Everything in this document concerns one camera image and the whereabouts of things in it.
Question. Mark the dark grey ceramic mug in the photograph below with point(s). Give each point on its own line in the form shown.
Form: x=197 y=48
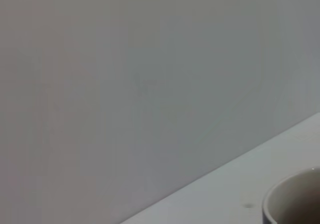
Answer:
x=290 y=196

